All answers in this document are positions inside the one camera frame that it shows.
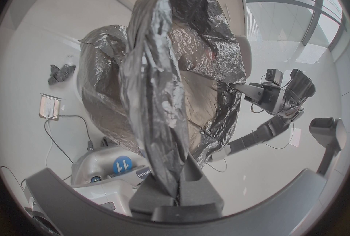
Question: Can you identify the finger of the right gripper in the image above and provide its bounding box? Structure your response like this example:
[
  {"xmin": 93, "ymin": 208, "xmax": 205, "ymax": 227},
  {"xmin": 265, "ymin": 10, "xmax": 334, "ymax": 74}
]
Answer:
[
  {"xmin": 232, "ymin": 82, "xmax": 264, "ymax": 96},
  {"xmin": 244, "ymin": 95, "xmax": 264, "ymax": 107}
]

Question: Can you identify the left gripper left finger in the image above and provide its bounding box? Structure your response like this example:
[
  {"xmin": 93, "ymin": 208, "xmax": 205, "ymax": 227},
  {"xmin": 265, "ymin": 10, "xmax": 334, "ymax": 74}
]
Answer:
[{"xmin": 130, "ymin": 172, "xmax": 178, "ymax": 212}]

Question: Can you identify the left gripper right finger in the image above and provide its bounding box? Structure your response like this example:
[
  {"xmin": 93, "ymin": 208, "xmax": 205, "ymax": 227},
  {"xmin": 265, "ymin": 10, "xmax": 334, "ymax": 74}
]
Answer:
[{"xmin": 178, "ymin": 153, "xmax": 225, "ymax": 210}]

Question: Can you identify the black plastic bag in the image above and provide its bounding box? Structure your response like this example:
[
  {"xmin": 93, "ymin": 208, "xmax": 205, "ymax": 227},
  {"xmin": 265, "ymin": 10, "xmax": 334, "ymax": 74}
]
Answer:
[{"xmin": 78, "ymin": 0, "xmax": 246, "ymax": 198}]

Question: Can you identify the black plastic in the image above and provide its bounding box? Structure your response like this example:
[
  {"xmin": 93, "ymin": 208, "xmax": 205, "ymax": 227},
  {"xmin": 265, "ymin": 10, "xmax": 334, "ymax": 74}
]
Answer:
[{"xmin": 48, "ymin": 64, "xmax": 76, "ymax": 86}]

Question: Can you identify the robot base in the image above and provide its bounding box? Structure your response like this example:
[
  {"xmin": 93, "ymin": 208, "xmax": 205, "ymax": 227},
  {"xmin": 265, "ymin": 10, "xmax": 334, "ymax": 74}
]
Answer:
[{"xmin": 23, "ymin": 147, "xmax": 150, "ymax": 217}]

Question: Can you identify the white trash bin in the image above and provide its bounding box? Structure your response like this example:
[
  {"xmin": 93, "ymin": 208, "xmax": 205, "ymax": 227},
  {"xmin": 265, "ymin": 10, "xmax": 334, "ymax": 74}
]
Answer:
[{"xmin": 235, "ymin": 34, "xmax": 252, "ymax": 85}]

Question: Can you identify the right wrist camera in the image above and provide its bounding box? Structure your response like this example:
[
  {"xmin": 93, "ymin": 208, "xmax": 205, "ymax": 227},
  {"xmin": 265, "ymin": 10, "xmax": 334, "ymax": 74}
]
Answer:
[{"xmin": 261, "ymin": 69, "xmax": 284, "ymax": 87}]

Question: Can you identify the black cable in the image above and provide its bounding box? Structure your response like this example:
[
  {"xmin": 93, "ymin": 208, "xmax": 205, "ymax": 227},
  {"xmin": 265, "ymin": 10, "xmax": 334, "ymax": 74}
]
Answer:
[{"xmin": 44, "ymin": 114, "xmax": 94, "ymax": 165}]

